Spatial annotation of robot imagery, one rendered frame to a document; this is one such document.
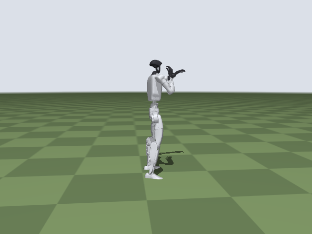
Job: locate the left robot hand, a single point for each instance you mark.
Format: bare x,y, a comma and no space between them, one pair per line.
179,71

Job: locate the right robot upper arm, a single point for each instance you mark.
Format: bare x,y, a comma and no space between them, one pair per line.
161,79

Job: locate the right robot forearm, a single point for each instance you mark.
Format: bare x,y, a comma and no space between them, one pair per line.
171,84

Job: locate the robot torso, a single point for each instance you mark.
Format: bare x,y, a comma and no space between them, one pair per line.
154,90

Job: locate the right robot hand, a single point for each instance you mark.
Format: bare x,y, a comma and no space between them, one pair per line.
170,72

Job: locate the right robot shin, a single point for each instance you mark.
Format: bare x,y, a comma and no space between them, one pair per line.
153,157

